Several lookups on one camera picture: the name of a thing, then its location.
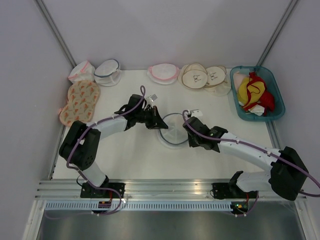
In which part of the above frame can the pale pink bra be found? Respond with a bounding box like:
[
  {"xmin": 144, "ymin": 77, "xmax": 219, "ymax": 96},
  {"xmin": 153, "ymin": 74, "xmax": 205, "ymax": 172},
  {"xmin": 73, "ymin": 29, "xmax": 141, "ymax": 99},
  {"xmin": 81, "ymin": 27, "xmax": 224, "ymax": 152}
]
[{"xmin": 233, "ymin": 71, "xmax": 249, "ymax": 90}]

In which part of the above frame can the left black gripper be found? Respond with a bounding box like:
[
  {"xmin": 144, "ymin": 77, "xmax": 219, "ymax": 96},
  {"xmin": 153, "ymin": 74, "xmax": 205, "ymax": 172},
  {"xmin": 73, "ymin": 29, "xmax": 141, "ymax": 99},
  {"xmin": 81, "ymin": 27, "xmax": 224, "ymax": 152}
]
[{"xmin": 135, "ymin": 106, "xmax": 168, "ymax": 130}]

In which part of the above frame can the left aluminium frame post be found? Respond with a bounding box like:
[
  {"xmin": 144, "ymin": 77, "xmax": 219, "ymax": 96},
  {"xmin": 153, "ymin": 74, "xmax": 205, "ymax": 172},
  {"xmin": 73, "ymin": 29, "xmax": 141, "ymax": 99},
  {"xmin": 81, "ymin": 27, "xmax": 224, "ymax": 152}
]
[{"xmin": 34, "ymin": 0, "xmax": 77, "ymax": 68}]

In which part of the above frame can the aluminium frame post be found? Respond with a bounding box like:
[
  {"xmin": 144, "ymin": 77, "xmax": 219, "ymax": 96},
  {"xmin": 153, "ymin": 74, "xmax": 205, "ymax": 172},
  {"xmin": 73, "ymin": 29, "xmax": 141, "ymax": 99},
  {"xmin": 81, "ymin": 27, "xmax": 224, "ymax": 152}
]
[
  {"xmin": 34, "ymin": 0, "xmax": 77, "ymax": 68},
  {"xmin": 256, "ymin": 0, "xmax": 300, "ymax": 66}
]

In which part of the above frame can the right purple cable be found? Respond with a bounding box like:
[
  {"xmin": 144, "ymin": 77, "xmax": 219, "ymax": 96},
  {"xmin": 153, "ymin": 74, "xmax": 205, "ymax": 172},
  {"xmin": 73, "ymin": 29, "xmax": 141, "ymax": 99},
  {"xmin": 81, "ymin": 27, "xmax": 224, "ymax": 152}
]
[{"xmin": 181, "ymin": 109, "xmax": 320, "ymax": 218}]

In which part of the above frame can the white slotted cable duct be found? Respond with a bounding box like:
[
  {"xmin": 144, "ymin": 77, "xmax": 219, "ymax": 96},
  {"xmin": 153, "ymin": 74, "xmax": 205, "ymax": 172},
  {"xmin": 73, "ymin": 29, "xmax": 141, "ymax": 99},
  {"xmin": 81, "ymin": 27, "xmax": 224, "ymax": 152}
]
[{"xmin": 45, "ymin": 200, "xmax": 232, "ymax": 212}]

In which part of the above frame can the teal plastic basket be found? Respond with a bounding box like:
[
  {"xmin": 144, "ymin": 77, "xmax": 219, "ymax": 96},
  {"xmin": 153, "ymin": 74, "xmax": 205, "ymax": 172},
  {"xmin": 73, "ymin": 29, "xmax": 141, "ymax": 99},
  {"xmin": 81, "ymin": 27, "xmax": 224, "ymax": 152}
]
[{"xmin": 229, "ymin": 66, "xmax": 285, "ymax": 122}]

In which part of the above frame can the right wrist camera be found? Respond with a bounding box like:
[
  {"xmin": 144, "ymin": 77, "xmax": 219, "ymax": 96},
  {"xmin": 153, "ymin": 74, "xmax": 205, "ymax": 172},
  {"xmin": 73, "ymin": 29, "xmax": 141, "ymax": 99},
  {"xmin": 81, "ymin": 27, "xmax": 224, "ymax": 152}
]
[{"xmin": 188, "ymin": 109, "xmax": 203, "ymax": 118}]

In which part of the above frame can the right aluminium frame post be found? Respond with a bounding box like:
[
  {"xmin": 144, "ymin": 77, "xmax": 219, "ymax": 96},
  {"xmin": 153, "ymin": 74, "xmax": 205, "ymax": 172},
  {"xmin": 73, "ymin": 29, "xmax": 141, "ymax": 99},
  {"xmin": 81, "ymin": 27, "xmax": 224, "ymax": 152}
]
[{"xmin": 256, "ymin": 0, "xmax": 300, "ymax": 66}]

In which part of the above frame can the pink-trimmed crumpled mesh bag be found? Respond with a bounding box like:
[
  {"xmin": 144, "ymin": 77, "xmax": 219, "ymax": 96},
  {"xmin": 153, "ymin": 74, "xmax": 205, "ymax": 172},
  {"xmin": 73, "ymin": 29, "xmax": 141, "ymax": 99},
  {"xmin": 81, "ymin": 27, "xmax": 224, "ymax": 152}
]
[{"xmin": 67, "ymin": 60, "xmax": 96, "ymax": 84}]

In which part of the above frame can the pink-trimmed round mesh bag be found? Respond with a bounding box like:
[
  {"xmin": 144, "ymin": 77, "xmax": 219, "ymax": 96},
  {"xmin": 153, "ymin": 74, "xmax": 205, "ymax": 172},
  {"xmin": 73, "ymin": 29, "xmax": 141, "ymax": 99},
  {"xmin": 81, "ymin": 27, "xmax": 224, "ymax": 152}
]
[{"xmin": 146, "ymin": 63, "xmax": 180, "ymax": 85}]

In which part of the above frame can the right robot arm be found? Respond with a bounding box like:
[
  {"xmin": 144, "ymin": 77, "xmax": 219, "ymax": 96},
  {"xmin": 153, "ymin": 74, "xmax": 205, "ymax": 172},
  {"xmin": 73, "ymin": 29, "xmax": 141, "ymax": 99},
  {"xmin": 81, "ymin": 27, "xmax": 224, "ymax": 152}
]
[{"xmin": 183, "ymin": 116, "xmax": 308, "ymax": 201}]

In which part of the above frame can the right side aluminium rail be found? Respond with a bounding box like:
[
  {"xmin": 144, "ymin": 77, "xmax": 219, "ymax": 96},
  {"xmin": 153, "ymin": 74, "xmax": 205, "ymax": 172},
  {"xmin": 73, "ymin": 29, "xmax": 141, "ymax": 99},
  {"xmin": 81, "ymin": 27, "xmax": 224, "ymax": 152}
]
[{"xmin": 265, "ymin": 121, "xmax": 292, "ymax": 181}]

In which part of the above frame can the beige bra-print laundry bag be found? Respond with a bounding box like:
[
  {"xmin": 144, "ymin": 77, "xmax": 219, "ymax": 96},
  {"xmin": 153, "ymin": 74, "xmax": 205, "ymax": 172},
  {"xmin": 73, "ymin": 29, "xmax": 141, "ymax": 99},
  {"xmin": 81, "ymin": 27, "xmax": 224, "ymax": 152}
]
[{"xmin": 177, "ymin": 62, "xmax": 208, "ymax": 90}]

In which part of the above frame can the yellow bra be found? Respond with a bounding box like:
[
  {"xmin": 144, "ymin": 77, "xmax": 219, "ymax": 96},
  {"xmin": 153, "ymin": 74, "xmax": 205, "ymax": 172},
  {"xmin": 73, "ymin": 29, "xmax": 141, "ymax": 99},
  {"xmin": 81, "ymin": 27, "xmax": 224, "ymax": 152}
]
[{"xmin": 237, "ymin": 76, "xmax": 266, "ymax": 107}]

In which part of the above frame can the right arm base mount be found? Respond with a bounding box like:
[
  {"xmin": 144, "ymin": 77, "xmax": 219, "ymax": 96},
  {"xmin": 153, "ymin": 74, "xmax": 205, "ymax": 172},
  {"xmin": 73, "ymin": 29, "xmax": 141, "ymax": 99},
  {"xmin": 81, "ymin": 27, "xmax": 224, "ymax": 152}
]
[{"xmin": 211, "ymin": 171, "xmax": 258, "ymax": 200}]

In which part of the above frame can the blue-trimmed cylindrical mesh bag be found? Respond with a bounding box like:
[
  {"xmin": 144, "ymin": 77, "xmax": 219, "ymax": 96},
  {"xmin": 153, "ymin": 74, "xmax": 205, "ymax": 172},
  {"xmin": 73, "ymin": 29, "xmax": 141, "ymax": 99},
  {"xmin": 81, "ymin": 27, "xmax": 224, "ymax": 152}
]
[{"xmin": 93, "ymin": 59, "xmax": 121, "ymax": 87}]

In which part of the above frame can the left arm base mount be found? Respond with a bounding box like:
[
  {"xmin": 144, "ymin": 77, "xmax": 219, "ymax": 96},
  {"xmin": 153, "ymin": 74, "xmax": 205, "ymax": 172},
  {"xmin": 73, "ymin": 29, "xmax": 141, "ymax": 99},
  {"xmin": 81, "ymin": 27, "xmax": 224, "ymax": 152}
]
[{"xmin": 80, "ymin": 179, "xmax": 125, "ymax": 200}]

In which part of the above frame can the white garment in basket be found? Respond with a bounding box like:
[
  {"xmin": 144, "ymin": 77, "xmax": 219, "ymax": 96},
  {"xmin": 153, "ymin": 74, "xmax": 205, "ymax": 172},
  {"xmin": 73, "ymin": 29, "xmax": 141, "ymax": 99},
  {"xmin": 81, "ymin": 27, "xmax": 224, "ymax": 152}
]
[{"xmin": 238, "ymin": 100, "xmax": 265, "ymax": 116}]

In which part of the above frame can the red bra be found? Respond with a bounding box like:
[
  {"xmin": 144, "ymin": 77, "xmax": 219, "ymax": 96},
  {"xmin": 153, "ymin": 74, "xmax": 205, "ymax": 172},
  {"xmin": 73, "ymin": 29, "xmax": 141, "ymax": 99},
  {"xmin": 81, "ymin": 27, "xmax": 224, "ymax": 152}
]
[{"xmin": 249, "ymin": 72, "xmax": 275, "ymax": 116}]

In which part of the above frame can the left side aluminium rail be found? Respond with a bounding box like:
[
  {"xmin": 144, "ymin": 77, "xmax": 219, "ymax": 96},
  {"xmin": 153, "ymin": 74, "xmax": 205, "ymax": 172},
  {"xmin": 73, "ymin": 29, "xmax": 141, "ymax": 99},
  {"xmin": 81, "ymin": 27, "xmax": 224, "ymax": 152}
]
[{"xmin": 47, "ymin": 125, "xmax": 66, "ymax": 180}]

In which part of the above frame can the blue-trimmed white mesh laundry bag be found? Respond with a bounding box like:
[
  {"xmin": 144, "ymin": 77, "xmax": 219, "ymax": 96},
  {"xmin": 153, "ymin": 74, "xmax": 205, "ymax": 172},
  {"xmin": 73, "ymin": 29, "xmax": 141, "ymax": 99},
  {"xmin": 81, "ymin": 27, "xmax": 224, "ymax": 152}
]
[{"xmin": 157, "ymin": 113, "xmax": 188, "ymax": 149}]

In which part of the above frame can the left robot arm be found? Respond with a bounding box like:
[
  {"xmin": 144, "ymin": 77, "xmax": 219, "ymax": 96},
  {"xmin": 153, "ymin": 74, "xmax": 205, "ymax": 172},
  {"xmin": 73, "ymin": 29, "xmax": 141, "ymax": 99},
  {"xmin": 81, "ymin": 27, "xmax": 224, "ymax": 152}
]
[{"xmin": 59, "ymin": 94, "xmax": 169, "ymax": 199}]

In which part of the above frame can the floral beige laundry bag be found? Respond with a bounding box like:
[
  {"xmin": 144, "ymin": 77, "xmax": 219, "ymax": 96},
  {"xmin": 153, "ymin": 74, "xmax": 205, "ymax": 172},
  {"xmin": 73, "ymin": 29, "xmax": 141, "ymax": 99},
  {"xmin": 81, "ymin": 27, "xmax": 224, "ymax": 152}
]
[{"xmin": 58, "ymin": 80, "xmax": 101, "ymax": 127}]

